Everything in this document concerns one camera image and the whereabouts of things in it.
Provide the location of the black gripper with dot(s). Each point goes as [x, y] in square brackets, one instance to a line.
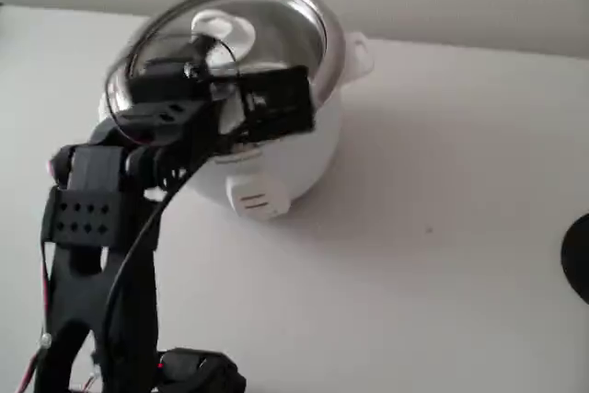
[190, 72]

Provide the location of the glass lid with white knob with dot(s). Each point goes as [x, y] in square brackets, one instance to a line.
[221, 31]
[290, 29]

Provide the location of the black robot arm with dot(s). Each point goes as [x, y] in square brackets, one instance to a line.
[87, 172]

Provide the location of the white rice cooker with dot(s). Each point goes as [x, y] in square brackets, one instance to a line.
[322, 149]

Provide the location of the black round stand base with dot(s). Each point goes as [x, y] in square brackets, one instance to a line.
[577, 259]

